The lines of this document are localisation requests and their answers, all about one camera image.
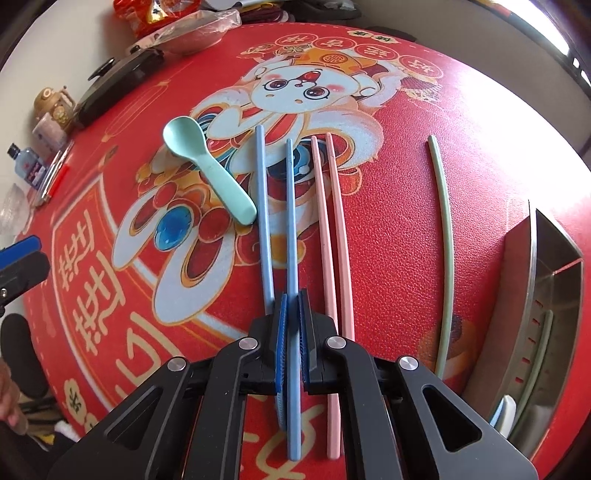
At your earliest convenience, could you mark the mint green spoon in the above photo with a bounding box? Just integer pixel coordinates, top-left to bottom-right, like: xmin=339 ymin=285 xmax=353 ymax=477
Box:
xmin=163 ymin=116 xmax=257 ymax=226

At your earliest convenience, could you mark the gold teapot ornament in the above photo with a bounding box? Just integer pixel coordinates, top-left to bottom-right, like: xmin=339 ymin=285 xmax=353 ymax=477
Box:
xmin=34 ymin=87 xmax=77 ymax=134

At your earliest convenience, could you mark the pink patterned cup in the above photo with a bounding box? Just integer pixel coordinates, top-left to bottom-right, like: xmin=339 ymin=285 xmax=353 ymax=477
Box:
xmin=32 ymin=113 xmax=71 ymax=151

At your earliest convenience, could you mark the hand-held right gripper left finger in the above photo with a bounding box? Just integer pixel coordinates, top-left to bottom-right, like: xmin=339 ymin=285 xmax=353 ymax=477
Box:
xmin=46 ymin=293 xmax=289 ymax=480

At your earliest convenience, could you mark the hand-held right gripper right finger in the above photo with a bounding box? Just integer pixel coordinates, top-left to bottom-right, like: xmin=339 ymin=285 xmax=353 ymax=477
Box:
xmin=298 ymin=290 xmax=539 ymax=480

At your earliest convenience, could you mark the pink chopstick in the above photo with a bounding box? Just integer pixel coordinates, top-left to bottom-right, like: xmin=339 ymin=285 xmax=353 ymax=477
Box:
xmin=325 ymin=133 xmax=356 ymax=343
xmin=311 ymin=136 xmax=341 ymax=460

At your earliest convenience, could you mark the person's left hand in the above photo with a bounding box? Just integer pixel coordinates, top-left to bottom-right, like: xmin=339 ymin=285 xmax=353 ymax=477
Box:
xmin=0 ymin=359 xmax=29 ymax=435

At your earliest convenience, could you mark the sage green chopstick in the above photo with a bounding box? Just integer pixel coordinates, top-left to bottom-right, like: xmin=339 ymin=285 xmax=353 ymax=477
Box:
xmin=427 ymin=135 xmax=456 ymax=382
xmin=509 ymin=310 xmax=554 ymax=417

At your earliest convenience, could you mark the stainless steel utensil holder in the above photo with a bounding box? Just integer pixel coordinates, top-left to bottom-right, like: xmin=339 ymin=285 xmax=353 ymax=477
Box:
xmin=489 ymin=198 xmax=585 ymax=460

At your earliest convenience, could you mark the blue chopstick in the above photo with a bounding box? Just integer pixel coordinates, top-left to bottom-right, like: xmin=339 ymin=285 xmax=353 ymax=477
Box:
xmin=255 ymin=124 xmax=279 ymax=315
xmin=284 ymin=138 xmax=304 ymax=462

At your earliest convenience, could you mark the black chair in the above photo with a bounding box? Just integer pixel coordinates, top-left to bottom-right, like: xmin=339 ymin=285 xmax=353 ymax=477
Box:
xmin=0 ymin=314 xmax=63 ymax=416

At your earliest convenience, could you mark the plastic wrapped bowl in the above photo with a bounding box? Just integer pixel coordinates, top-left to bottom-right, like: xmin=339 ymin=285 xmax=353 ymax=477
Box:
xmin=131 ymin=9 xmax=242 ymax=57

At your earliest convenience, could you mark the clear glass bowl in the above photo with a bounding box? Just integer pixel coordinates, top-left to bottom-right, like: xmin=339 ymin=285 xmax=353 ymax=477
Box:
xmin=0 ymin=182 xmax=34 ymax=237

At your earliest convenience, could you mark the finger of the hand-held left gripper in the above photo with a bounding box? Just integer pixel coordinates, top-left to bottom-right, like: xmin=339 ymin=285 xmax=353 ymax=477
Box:
xmin=0 ymin=235 xmax=51 ymax=319

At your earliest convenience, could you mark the red printed tablecloth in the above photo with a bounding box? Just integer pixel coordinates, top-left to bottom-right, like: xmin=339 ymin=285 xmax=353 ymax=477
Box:
xmin=18 ymin=18 xmax=591 ymax=480

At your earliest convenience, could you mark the blue label bottle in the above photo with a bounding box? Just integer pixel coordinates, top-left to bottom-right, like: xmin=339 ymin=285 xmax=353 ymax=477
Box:
xmin=6 ymin=143 xmax=48 ymax=191

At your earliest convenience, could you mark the red orange snack bag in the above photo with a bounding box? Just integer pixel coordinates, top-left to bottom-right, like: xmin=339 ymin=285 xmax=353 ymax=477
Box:
xmin=113 ymin=0 xmax=205 ymax=41

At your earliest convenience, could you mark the red pen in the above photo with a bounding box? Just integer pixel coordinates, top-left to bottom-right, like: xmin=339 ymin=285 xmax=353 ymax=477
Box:
xmin=41 ymin=138 xmax=75 ymax=205

